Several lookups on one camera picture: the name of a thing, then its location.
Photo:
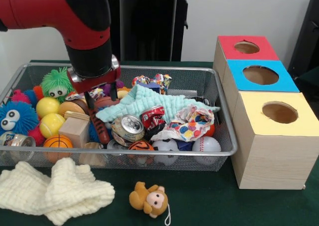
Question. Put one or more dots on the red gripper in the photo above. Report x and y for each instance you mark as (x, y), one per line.
(94, 83)

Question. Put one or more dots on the mint green cloth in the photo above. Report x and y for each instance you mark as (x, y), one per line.
(149, 103)

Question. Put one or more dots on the cream knitted cloth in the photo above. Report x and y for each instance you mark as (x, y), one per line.
(62, 193)

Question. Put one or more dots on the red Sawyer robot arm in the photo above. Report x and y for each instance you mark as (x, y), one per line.
(62, 11)

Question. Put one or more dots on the shallow mesh bin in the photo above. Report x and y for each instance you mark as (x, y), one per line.
(224, 126)

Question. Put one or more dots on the wooden box with three holes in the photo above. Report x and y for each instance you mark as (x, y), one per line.
(271, 156)

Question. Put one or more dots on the brown toy hot dog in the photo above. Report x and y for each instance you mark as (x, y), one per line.
(99, 128)

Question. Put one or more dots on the crushed beige drink can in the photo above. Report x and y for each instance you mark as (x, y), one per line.
(128, 127)

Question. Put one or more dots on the wooden cube block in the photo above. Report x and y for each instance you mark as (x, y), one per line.
(74, 131)

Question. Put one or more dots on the green spiky puffer toy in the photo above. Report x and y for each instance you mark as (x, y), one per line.
(56, 85)

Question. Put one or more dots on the plain yellow ball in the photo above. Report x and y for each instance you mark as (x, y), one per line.
(47, 107)

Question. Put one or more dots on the crushed red cola can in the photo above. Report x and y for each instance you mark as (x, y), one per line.
(153, 118)

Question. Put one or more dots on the yellow tennis ball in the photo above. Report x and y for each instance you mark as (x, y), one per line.
(51, 125)

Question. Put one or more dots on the orange toy basketball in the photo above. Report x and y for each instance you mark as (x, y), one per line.
(57, 142)

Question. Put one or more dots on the small soccer ball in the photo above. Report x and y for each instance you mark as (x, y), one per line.
(165, 147)

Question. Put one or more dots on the blue spiky puffer toy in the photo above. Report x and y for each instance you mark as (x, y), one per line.
(17, 118)

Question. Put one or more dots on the crumpled colourful dotted paper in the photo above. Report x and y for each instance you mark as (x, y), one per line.
(187, 126)

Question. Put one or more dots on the silver can with blue label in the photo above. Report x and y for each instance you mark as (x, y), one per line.
(17, 140)

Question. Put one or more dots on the brown plush monkey toy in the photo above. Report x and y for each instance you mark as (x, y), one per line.
(149, 198)

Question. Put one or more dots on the white baseball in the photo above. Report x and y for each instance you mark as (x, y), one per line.
(206, 146)

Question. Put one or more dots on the dark green side table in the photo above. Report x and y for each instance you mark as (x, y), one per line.
(311, 81)

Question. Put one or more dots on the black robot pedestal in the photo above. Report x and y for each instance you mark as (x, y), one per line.
(149, 29)

